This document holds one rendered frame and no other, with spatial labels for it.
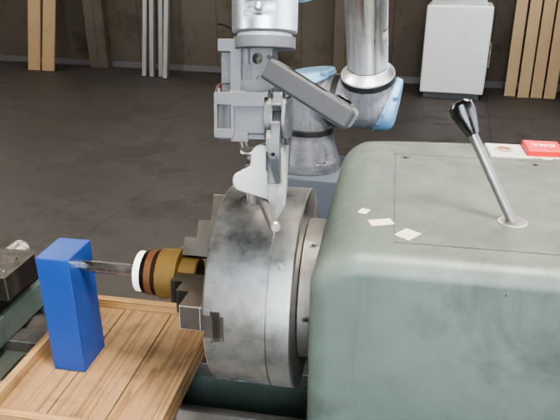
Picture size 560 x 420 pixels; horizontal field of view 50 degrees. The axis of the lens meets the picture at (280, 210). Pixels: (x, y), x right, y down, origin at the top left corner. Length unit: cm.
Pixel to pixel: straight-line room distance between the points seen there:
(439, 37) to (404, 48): 95
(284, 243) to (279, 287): 6
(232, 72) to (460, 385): 46
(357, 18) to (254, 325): 66
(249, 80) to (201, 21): 803
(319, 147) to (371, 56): 25
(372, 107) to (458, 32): 592
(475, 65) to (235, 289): 656
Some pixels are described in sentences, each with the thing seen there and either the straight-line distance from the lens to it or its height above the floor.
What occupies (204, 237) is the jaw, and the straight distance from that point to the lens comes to 99.
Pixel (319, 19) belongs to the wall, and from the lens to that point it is 820.
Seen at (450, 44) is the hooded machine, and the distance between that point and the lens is 722.
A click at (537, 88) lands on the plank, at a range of 769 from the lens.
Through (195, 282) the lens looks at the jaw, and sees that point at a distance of 94.
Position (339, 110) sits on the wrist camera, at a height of 141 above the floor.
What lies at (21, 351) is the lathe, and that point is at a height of 84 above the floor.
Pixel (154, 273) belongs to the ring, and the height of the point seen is 110.
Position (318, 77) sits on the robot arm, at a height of 132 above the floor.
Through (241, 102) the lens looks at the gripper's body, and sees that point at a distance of 68.
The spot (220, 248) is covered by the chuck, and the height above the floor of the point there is 119.
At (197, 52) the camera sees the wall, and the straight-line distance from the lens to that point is 881.
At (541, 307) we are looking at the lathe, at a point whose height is 121.
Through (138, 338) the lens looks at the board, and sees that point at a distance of 122.
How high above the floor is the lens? 157
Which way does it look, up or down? 23 degrees down
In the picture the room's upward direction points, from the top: straight up
